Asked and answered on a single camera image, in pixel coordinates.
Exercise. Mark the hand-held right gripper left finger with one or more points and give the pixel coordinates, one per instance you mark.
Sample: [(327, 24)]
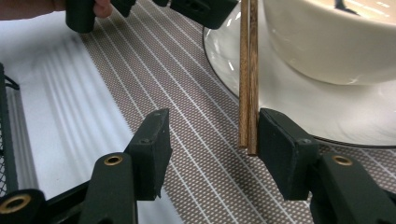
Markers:
[(149, 155)]

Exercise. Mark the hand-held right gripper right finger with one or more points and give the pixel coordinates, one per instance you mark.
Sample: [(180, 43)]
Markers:
[(285, 155)]

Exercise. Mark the white bowl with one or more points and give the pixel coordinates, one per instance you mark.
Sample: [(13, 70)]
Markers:
[(311, 102)]

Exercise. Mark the brown wooden chopstick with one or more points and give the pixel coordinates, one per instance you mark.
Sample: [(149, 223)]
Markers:
[(243, 77), (253, 77)]

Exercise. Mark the striped brown placemat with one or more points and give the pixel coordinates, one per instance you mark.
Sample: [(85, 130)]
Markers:
[(186, 93)]

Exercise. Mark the white table cover sheet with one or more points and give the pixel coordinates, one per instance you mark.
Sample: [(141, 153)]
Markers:
[(62, 109)]

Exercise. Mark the cream ceramic bowl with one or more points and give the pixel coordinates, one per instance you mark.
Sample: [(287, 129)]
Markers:
[(327, 40)]

